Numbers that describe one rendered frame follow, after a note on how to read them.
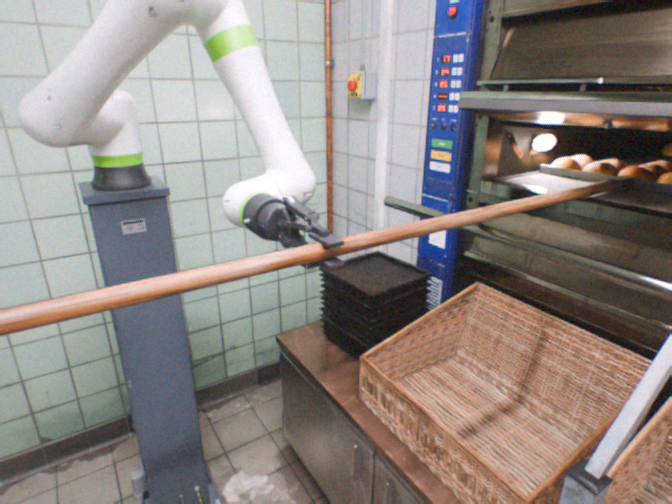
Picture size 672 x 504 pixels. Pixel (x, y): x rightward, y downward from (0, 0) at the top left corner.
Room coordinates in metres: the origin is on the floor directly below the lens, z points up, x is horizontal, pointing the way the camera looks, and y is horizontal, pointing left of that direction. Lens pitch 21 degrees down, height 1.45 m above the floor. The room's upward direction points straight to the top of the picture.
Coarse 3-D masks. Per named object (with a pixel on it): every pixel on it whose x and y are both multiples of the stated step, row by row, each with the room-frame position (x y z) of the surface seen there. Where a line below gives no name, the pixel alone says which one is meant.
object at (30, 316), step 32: (576, 192) 1.07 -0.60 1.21; (416, 224) 0.78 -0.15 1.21; (448, 224) 0.82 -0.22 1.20; (256, 256) 0.61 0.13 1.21; (288, 256) 0.63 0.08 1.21; (320, 256) 0.66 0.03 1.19; (128, 288) 0.51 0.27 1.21; (160, 288) 0.52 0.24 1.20; (192, 288) 0.55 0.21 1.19; (0, 320) 0.43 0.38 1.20; (32, 320) 0.45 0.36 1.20; (64, 320) 0.47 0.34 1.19
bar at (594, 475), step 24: (432, 216) 1.00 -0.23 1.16; (504, 240) 0.83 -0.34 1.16; (528, 240) 0.80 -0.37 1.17; (576, 264) 0.71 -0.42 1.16; (600, 264) 0.68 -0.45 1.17; (648, 288) 0.61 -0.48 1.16; (648, 384) 0.51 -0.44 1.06; (624, 408) 0.50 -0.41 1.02; (648, 408) 0.50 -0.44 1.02; (624, 432) 0.47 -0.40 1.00; (600, 456) 0.46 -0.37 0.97; (576, 480) 0.44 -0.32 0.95; (600, 480) 0.44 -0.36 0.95
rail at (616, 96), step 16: (464, 96) 1.25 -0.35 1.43; (480, 96) 1.21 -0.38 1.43; (496, 96) 1.17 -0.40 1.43; (512, 96) 1.13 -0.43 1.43; (528, 96) 1.09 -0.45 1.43; (544, 96) 1.06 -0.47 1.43; (560, 96) 1.02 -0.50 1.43; (576, 96) 0.99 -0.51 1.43; (592, 96) 0.97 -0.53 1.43; (608, 96) 0.94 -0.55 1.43; (624, 96) 0.91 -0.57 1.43; (640, 96) 0.89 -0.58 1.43; (656, 96) 0.87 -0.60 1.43
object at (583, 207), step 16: (480, 192) 1.34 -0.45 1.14; (496, 192) 1.30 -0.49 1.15; (512, 192) 1.25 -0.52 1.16; (528, 192) 1.21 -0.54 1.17; (544, 192) 1.18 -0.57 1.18; (560, 208) 1.12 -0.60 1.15; (576, 208) 1.09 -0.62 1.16; (592, 208) 1.06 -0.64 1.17; (608, 208) 1.03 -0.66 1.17; (624, 208) 1.01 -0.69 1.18; (640, 208) 1.01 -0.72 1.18; (624, 224) 0.99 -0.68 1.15; (640, 224) 0.96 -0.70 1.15; (656, 224) 0.94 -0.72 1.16
